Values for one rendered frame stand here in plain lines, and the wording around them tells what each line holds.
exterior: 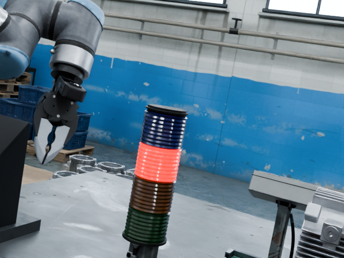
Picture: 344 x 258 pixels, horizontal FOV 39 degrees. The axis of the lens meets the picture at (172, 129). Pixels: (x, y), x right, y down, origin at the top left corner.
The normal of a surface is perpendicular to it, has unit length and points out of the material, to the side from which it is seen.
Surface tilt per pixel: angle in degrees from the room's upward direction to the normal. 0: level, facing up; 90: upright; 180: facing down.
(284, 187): 66
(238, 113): 90
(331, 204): 88
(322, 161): 90
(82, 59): 72
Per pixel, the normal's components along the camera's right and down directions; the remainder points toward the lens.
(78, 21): 0.19, -0.27
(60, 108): 0.48, -0.19
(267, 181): -0.34, -0.37
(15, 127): -0.22, -0.69
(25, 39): 0.88, -0.27
